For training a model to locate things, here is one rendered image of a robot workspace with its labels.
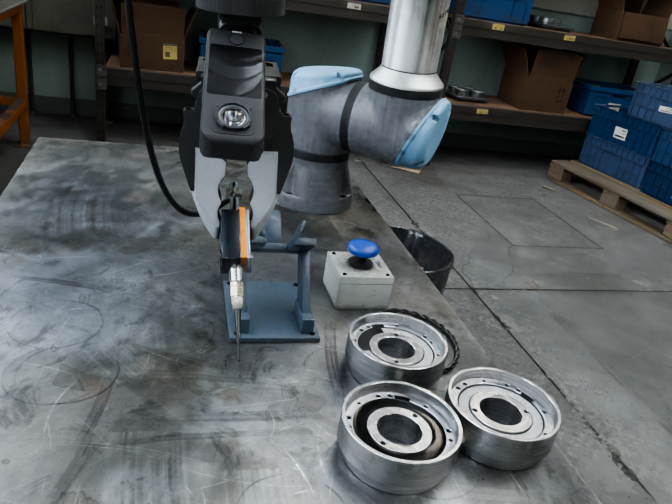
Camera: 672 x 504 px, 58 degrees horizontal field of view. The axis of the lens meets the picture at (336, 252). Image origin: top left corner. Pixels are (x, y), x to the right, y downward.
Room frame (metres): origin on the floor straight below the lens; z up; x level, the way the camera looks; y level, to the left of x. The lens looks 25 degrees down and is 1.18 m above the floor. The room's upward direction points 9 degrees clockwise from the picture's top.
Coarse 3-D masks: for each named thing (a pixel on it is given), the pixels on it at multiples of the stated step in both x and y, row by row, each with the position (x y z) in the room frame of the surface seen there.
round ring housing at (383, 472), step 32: (384, 384) 0.47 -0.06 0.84; (352, 416) 0.43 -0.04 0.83; (384, 416) 0.44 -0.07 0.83; (416, 416) 0.44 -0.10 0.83; (448, 416) 0.44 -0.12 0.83; (352, 448) 0.39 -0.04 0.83; (416, 448) 0.40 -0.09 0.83; (448, 448) 0.41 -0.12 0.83; (384, 480) 0.37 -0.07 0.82; (416, 480) 0.37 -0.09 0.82
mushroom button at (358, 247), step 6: (354, 240) 0.71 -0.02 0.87; (360, 240) 0.71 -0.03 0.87; (366, 240) 0.71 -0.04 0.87; (348, 246) 0.69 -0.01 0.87; (354, 246) 0.69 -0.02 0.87; (360, 246) 0.69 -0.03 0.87; (366, 246) 0.69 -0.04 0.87; (372, 246) 0.70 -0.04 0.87; (354, 252) 0.68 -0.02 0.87; (360, 252) 0.68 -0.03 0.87; (366, 252) 0.68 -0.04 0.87; (372, 252) 0.69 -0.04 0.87; (378, 252) 0.70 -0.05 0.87; (360, 258) 0.69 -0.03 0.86
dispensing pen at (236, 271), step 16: (240, 192) 0.53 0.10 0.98; (224, 224) 0.49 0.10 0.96; (224, 240) 0.48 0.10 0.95; (240, 240) 0.49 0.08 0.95; (224, 256) 0.47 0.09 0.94; (240, 256) 0.48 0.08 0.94; (224, 272) 0.50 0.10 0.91; (240, 272) 0.48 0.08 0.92; (240, 288) 0.47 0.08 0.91; (240, 304) 0.46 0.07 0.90; (240, 320) 0.45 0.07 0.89
